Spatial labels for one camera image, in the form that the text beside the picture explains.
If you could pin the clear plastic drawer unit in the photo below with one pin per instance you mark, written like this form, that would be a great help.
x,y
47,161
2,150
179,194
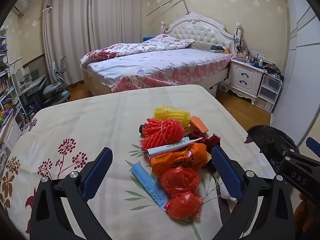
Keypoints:
x,y
268,92

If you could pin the yellow foam fruit net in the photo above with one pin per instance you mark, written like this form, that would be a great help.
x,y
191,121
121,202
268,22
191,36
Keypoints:
x,y
170,115

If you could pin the orange fuzzy cloth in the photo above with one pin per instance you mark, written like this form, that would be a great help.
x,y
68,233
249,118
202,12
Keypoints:
x,y
303,210

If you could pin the red plastic bag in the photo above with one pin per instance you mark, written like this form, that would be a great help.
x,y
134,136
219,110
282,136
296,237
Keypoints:
x,y
180,182

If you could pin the cluster of small bottles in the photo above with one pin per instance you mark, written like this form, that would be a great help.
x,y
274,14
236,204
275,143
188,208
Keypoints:
x,y
250,57

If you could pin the white desk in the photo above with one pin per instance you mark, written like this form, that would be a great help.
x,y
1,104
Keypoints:
x,y
32,82

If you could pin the white air conditioner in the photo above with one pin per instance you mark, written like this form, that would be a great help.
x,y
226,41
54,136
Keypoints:
x,y
20,5

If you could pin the white paper cone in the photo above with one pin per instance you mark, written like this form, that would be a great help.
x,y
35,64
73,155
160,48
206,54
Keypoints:
x,y
165,150

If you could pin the grey office chair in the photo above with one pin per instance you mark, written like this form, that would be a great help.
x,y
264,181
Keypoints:
x,y
53,88

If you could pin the white wardrobe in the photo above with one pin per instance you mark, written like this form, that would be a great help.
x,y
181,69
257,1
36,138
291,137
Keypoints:
x,y
300,67

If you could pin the beige pillow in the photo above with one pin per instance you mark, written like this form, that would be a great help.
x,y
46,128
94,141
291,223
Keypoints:
x,y
202,46

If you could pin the white tufted bed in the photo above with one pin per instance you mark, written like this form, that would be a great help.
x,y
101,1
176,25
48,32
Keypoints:
x,y
160,65

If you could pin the dark cloth bag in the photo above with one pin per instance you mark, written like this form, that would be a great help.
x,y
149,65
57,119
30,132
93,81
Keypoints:
x,y
272,68

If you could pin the white nightstand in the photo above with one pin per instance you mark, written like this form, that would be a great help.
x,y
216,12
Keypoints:
x,y
243,77

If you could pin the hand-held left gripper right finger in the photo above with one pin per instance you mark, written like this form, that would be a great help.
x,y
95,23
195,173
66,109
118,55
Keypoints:
x,y
227,173

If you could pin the orange plastic bag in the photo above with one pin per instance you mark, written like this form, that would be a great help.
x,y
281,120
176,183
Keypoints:
x,y
175,160

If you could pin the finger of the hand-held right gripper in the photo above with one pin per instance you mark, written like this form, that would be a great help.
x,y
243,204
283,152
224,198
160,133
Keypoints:
x,y
313,145

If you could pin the orange cardboard box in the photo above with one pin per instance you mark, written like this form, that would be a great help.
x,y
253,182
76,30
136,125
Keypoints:
x,y
198,125

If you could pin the light blue strip packet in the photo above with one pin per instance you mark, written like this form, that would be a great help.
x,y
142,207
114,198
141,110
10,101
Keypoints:
x,y
145,180

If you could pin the white bookshelf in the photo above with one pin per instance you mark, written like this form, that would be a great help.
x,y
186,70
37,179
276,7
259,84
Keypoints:
x,y
6,80

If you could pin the beige curtain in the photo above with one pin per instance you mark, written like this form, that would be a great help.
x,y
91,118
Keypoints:
x,y
75,30

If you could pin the red foam fruit net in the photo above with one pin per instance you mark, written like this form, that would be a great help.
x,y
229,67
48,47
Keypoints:
x,y
162,132

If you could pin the floral cream tablecloth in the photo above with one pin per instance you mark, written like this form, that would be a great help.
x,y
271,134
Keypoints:
x,y
87,120

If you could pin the black lined trash bin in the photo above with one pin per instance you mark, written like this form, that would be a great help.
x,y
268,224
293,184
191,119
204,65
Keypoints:
x,y
270,140

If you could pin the floral quilt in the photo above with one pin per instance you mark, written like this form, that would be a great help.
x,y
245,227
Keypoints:
x,y
130,48

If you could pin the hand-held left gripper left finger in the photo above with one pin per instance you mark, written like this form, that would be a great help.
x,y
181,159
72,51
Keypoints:
x,y
97,173

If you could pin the thin metal pole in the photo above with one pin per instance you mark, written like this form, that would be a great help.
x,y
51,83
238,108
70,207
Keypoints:
x,y
186,6

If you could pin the red bottle with black cap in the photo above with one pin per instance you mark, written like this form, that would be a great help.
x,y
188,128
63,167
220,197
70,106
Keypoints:
x,y
142,129

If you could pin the green plastic bag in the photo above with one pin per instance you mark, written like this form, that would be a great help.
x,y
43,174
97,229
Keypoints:
x,y
223,86

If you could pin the dark red wrapper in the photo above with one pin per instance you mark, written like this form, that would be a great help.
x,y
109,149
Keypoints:
x,y
212,141

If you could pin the white tissue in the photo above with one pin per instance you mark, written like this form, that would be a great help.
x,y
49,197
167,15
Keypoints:
x,y
225,192

